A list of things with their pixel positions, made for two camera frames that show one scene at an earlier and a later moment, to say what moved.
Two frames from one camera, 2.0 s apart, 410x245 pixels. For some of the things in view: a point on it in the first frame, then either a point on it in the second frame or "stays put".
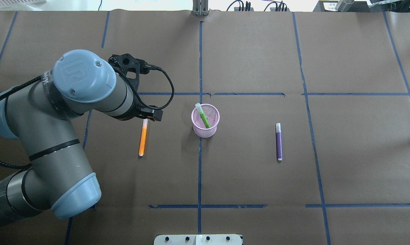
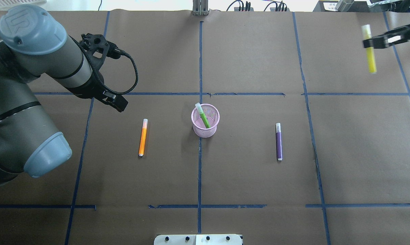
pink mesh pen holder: x=212 y=114 stays put
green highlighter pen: x=204 y=117 stays put
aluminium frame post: x=200 y=7 stays put
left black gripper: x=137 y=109 → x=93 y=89
